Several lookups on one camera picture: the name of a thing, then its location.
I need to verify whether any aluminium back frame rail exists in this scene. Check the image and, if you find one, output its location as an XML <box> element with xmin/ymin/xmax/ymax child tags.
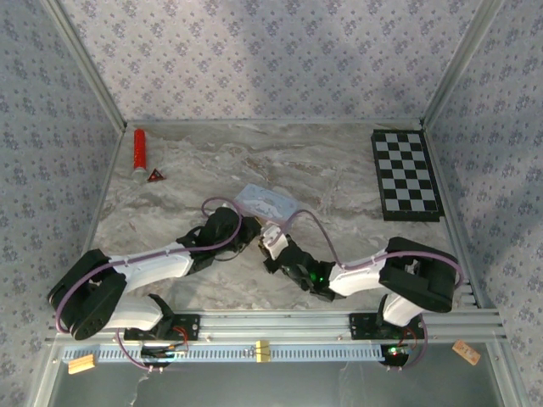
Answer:
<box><xmin>125</xmin><ymin>119</ymin><xmax>425</xmax><ymax>127</ymax></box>

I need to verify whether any pastel cartoon tin box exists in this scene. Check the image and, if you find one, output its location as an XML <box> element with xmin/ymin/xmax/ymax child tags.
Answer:
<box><xmin>232</xmin><ymin>183</ymin><xmax>300</xmax><ymax>230</ymax></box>

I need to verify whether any red cylindrical flashlight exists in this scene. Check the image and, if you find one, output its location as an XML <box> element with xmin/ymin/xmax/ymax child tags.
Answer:
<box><xmin>132</xmin><ymin>128</ymin><xmax>148</xmax><ymax>180</ymax></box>

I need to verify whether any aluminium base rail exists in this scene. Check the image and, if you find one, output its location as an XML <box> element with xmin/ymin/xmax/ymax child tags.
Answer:
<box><xmin>44</xmin><ymin>308</ymin><xmax>508</xmax><ymax>344</ymax></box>

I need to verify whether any black and white chessboard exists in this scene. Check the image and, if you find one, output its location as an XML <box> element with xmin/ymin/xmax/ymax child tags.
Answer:
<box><xmin>370</xmin><ymin>129</ymin><xmax>445</xmax><ymax>223</ymax></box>

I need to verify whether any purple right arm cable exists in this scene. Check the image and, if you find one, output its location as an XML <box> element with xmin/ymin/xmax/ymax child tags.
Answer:
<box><xmin>266</xmin><ymin>209</ymin><xmax>466</xmax><ymax>372</ymax></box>

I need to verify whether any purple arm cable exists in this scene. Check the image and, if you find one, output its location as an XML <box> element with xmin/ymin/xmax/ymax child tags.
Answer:
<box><xmin>54</xmin><ymin>197</ymin><xmax>244</xmax><ymax>373</ymax></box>
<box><xmin>266</xmin><ymin>209</ymin><xmax>466</xmax><ymax>372</ymax></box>

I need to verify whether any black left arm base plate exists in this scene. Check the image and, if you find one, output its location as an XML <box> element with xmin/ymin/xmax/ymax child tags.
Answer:
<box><xmin>122</xmin><ymin>312</ymin><xmax>201</xmax><ymax>343</ymax></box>

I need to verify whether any small wooden block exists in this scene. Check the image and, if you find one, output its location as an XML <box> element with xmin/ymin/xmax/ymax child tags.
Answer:
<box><xmin>67</xmin><ymin>354</ymin><xmax>98</xmax><ymax>375</ymax></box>

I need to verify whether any small circuit board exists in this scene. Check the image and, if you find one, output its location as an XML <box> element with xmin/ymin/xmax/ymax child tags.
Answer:
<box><xmin>141</xmin><ymin>343</ymin><xmax>190</xmax><ymax>366</ymax></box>
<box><xmin>379</xmin><ymin>343</ymin><xmax>412</xmax><ymax>368</ymax></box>

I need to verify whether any aluminium frame post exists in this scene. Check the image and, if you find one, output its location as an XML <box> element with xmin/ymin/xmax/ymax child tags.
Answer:
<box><xmin>422</xmin><ymin>0</ymin><xmax>506</xmax><ymax>128</ymax></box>
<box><xmin>42</xmin><ymin>0</ymin><xmax>128</xmax><ymax>131</ymax></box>

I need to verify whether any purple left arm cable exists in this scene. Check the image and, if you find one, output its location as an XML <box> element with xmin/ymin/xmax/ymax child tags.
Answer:
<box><xmin>54</xmin><ymin>197</ymin><xmax>244</xmax><ymax>373</ymax></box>

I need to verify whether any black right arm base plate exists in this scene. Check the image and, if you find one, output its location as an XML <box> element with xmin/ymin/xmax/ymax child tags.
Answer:
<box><xmin>348</xmin><ymin>312</ymin><xmax>428</xmax><ymax>342</ymax></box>

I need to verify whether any grey slotted cable duct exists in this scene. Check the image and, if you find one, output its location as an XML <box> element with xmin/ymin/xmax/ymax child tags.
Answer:
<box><xmin>62</xmin><ymin>342</ymin><xmax>385</xmax><ymax>364</ymax></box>

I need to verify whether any aluminium side frame rail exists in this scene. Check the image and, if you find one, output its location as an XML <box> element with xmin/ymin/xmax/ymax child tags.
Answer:
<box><xmin>422</xmin><ymin>125</ymin><xmax>487</xmax><ymax>309</ymax></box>
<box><xmin>70</xmin><ymin>125</ymin><xmax>128</xmax><ymax>300</ymax></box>

